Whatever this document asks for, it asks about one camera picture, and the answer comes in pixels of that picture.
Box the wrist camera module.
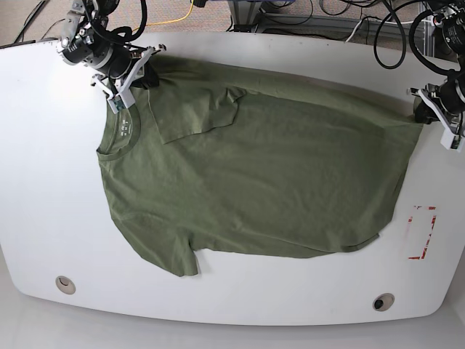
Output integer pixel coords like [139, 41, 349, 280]
[440, 129, 464, 153]
[107, 91, 135, 114]

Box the red tape rectangle marking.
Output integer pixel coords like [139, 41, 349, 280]
[405, 206, 437, 260]

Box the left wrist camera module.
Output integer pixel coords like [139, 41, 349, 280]
[440, 129, 464, 153]

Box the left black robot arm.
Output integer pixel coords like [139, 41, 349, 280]
[408, 1, 464, 141]

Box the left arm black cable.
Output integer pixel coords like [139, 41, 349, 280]
[373, 0, 465, 79]

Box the right table cable grommet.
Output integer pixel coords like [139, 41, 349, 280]
[373, 293, 395, 312]

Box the olive green t-shirt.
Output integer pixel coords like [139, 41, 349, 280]
[97, 55, 422, 277]

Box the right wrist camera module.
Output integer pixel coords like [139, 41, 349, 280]
[107, 91, 135, 114]

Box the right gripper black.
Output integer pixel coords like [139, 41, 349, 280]
[91, 44, 166, 98]

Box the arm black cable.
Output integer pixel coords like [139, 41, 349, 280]
[83, 0, 148, 47]
[373, 0, 465, 79]

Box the grey aluminium frame rail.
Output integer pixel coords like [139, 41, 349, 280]
[229, 0, 435, 55]

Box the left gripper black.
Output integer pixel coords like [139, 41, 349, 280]
[408, 81, 464, 136]

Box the white cable on floor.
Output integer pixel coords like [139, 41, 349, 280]
[344, 17, 419, 43]

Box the table cable grommet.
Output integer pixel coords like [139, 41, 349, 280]
[373, 293, 395, 312]
[55, 276, 76, 295]

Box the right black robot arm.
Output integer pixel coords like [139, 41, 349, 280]
[57, 1, 166, 107]

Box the left table cable grommet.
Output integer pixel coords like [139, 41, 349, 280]
[55, 276, 76, 295]

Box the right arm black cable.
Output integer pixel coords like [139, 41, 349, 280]
[83, 0, 148, 47]

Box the yellow cable on floor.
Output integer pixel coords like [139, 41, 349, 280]
[130, 0, 194, 34]

